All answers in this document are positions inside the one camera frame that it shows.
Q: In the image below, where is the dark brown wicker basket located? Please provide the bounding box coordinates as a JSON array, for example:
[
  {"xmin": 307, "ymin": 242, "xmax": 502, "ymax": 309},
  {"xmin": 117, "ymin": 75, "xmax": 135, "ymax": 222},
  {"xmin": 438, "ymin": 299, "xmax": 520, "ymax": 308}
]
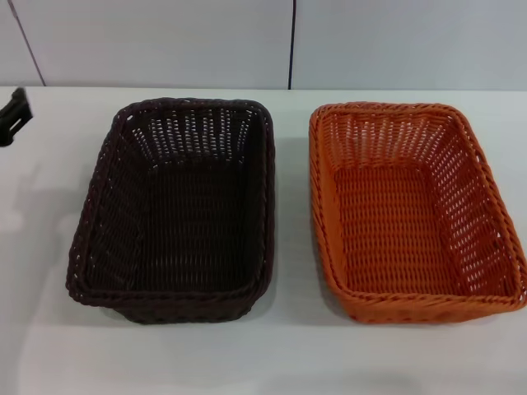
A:
[{"xmin": 65, "ymin": 96, "xmax": 277, "ymax": 326}]

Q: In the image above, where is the orange wicker basket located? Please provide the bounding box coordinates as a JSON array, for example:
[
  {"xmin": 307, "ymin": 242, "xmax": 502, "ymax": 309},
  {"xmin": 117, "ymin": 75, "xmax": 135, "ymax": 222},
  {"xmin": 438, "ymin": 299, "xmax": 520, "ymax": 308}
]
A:
[{"xmin": 308, "ymin": 100, "xmax": 527, "ymax": 324}]

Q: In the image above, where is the dark vertical wall strip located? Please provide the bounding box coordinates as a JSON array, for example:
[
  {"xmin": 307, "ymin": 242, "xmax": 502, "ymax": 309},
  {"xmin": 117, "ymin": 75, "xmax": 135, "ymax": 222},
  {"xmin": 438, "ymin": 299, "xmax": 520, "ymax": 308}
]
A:
[{"xmin": 287, "ymin": 0, "xmax": 299, "ymax": 90}]

